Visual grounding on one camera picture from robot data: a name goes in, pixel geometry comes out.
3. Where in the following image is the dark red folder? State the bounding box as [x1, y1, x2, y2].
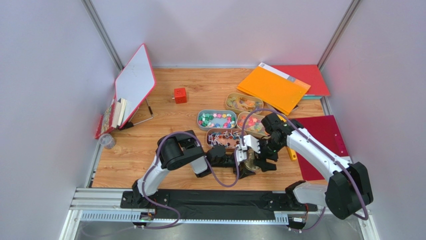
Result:
[296, 115, 350, 181]

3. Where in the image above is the teal book under folder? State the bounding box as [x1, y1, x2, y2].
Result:
[302, 95, 323, 100]

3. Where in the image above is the yellow plastic scoop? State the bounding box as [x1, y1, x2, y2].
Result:
[278, 115, 298, 161]

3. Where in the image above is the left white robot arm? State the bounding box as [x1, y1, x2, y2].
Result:
[132, 130, 261, 199]

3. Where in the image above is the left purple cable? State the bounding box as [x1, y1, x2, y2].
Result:
[133, 130, 241, 230]

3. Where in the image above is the purple cable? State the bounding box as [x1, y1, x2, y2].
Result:
[240, 108, 370, 233]
[133, 130, 241, 230]

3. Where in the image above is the stack of books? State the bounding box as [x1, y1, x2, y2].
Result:
[94, 98, 127, 140]

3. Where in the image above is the clear plastic cup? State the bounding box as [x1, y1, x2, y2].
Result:
[98, 133, 116, 150]

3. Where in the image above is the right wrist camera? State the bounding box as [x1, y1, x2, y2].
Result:
[240, 134, 261, 154]

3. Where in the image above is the orange folder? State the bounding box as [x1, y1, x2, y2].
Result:
[237, 62, 311, 115]

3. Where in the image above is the metal board stand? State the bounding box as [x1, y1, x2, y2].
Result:
[119, 98, 154, 131]

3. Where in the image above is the aluminium rail frame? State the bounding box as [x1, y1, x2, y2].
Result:
[60, 188, 379, 240]

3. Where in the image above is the grey tray of round candies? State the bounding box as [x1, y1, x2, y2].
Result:
[196, 109, 237, 131]

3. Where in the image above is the beige tray of popsicle candies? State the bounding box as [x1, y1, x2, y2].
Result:
[225, 92, 264, 114]

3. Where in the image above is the red cube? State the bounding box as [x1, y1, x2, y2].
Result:
[173, 87, 188, 104]

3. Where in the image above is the red folder at back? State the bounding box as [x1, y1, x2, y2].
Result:
[272, 64, 331, 97]

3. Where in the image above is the white board with red frame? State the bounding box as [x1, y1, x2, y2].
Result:
[115, 43, 156, 129]

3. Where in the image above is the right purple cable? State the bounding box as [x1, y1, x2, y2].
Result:
[240, 108, 370, 233]

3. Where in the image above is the gold round lid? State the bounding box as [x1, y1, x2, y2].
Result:
[243, 151, 260, 172]

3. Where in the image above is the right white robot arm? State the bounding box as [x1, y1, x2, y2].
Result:
[258, 113, 374, 221]

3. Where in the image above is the beige tray of star candies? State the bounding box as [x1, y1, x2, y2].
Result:
[236, 112, 268, 138]

